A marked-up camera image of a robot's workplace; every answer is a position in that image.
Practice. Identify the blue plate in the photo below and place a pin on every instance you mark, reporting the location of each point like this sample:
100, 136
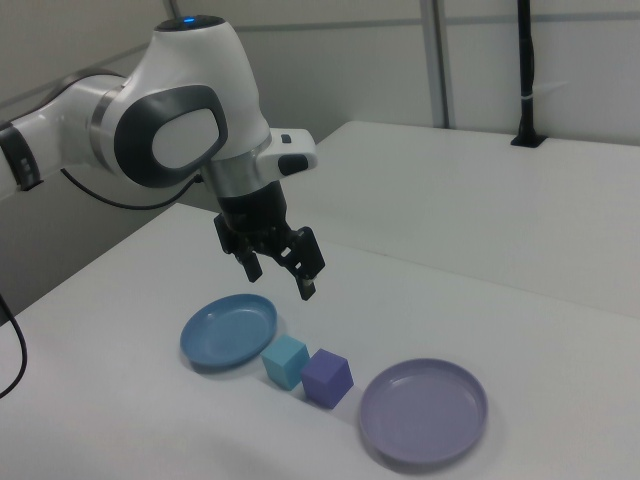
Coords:
220, 335

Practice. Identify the purple plate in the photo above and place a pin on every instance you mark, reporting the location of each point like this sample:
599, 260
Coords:
420, 415

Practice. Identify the purple cube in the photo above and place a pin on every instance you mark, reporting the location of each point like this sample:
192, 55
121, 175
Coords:
325, 380

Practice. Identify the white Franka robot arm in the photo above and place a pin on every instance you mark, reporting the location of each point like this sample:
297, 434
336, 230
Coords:
200, 65

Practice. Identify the black pole with clamp base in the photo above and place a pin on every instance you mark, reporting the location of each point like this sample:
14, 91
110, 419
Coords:
526, 75

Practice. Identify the grey metal partition post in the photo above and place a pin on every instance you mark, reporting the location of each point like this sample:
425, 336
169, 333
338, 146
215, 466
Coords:
174, 6
440, 60

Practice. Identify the light blue cube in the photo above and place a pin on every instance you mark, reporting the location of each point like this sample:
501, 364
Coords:
282, 365

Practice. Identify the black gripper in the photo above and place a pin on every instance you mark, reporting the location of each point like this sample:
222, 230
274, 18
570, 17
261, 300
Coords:
252, 215

